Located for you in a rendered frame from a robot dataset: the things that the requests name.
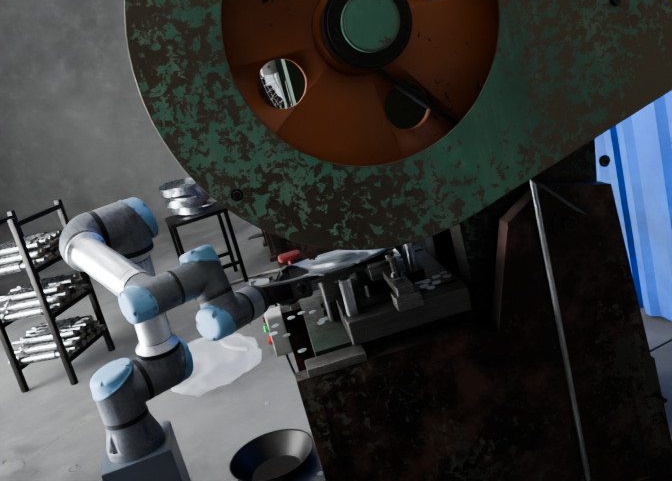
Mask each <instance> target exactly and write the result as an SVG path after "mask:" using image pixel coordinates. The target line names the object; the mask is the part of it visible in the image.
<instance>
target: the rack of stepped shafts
mask: <svg viewBox="0 0 672 481"><path fill-rule="evenodd" d="M54 204H55V206H52V207H50V208H48V209H45V210H43V211H41V212H38V213H36V214H33V215H31V216H29V217H26V218H24V219H22V220H19V221H18V219H17V216H16V214H15V211H14V210H11V211H8V212H7V214H8V217H5V218H3V219H0V225H1V224H4V223H6V222H8V223H9V226H10V229H11V231H12V234H13V236H14V239H12V240H9V242H6V243H4V244H0V277H1V276H2V275H5V274H10V273H15V272H20V271H23V270H24V269H26V270H27V272H28V275H29V278H30V280H31V281H29V282H26V284H23V285H19V286H17V288H14V289H11V292H9V293H8V294H7V295H2V296H0V302H5V301H6V304H5V305H4V307H0V312H2V311H6V313H2V314H0V340H1V343H2V345H3V348H4V350H5V353H6V355H7V358H8V360H9V361H8V364H9V365H11V367H12V370H13V372H14V375H15V377H16V380H17V382H18V385H19V387H20V389H21V392H22V393H25V392H27V391H29V387H28V385H27V382H26V380H25V377H24V375H23V372H22V370H23V369H24V368H25V367H27V366H28V365H29V364H31V363H36V362H42V361H48V360H54V359H58V358H59V357H60V358H61V360H62V363H63V366H64V368H65V371H66V373H67V376H68V378H69V381H70V384H71V385H76V384H77V383H78V379H77V376H76V374H75V371H74V369H73V366H72V363H71V362H72V361H73V360H74V359H75V358H77V357H78V356H79V355H80V354H81V353H82V352H84V351H85V350H86V349H87V348H88V347H90V346H91V345H92V344H93V343H94V342H96V341H97V340H98V339H99V338H100V337H102V336H103V337H104V340H105V343H106V345H107V348H108V351H109V352H110V351H113V350H115V346H114V344H113V341H112V338H111V335H110V333H109V330H108V327H107V324H106V322H105V319H104V316H103V313H102V311H101V308H100V305H99V302H98V300H97V297H96V294H95V291H94V289H93V286H92V283H91V280H90V278H89V275H88V274H87V273H86V272H82V271H79V272H80V274H81V277H82V278H81V279H78V278H79V274H78V273H74V274H69V275H64V274H63V275H58V276H53V277H48V278H43V279H40V276H39V274H38V272H40V271H42V270H44V269H46V268H47V267H49V266H51V265H53V264H54V263H56V262H58V261H60V260H61V259H63V258H62V256H61V253H60V249H59V241H60V236H61V234H62V231H61V230H58V231H53V232H49V233H48V232H43V233H39V234H34V235H30V236H26V237H24V235H23V232H22V229H21V227H20V226H22V225H24V224H26V223H28V222H31V221H33V220H35V219H37V218H40V217H42V216H44V215H47V214H49V213H51V212H53V211H56V210H57V212H58V215H59V217H60V220H61V223H62V225H63V228H65V226H66V225H67V224H68V223H69V220H68V217H67V214H66V212H65V209H64V206H63V203H62V201H61V199H58V200H55V201H54ZM53 257H54V258H53ZM48 260H49V261H48ZM41 263H43V264H41ZM38 264H41V265H39V266H38ZM37 266H38V267H37ZM74 279H76V280H74ZM82 284H84V285H82ZM84 290H85V291H84ZM83 291H84V292H83ZM87 295H88V296H89V299H90V302H91V304H92V307H93V310H94V313H95V315H96V318H97V320H93V316H92V315H88V316H83V317H79V316H76V317H71V318H65V319H60V320H56V317H57V316H59V315H60V314H61V313H63V312H64V311H66V310H67V309H69V308H70V307H71V306H73V305H74V304H76V303H77V302H79V301H80V300H81V299H83V298H84V297H86V296H87ZM63 304H65V305H63ZM41 315H44V316H45V319H46V322H44V323H41V325H39V326H33V327H32V330H27V331H26V336H24V337H21V338H20V340H18V341H13V342H12V344H13V345H20V344H22V346H20V347H19V350H13V348H12V345H11V343H10V340H9V338H8V335H7V333H6V330H5V327H6V326H8V325H10V324H11V323H13V322H14V321H16V320H19V319H25V318H30V317H35V316H41ZM2 320H4V322H2ZM78 347H80V348H78ZM74 351H75V352H74ZM73 352H74V353H73ZM16 354H22V355H19V356H16Z"/></svg>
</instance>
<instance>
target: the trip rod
mask: <svg viewBox="0 0 672 481"><path fill-rule="evenodd" d="M529 183H530V188H531V194H532V199H533V204H534V209H535V215H536V220H537V225H538V231H539V236H540V241H541V247H542V252H543V257H544V262H545V268H546V273H547V278H548V284H549V289H550V294H551V299H552V305H553V310H554V315H555V321H556V326H557V331H558V336H559V342H560V347H561V352H562V358H563V363H564V368H565V373H566V379H567V384H568V389H569V395H570V400H571V405H572V410H573V416H574V421H575V426H576V432H577V437H578V442H579V447H580V453H581V458H582V463H583V469H584V474H583V475H582V476H581V481H594V480H593V479H592V478H591V474H590V469H589V464H588V458H587V453H586V447H585V442H584V437H583V431H582V426H581V421H580V415H579V410H578V405H577V399H576V394H575V388H574V383H573V378H572V372H571V367H570V362H569V356H568V351H567V346H566V340H565V335H564V330H563V324H562V319H561V313H560V308H559V303H558V297H557V292H556V287H555V281H554V276H553V271H552V265H551V260H550V255H549V249H548V244H547V238H546V233H545V228H544V222H543V217H542V212H541V206H540V201H539V196H538V190H537V185H536V183H534V182H533V181H531V180H529Z"/></svg>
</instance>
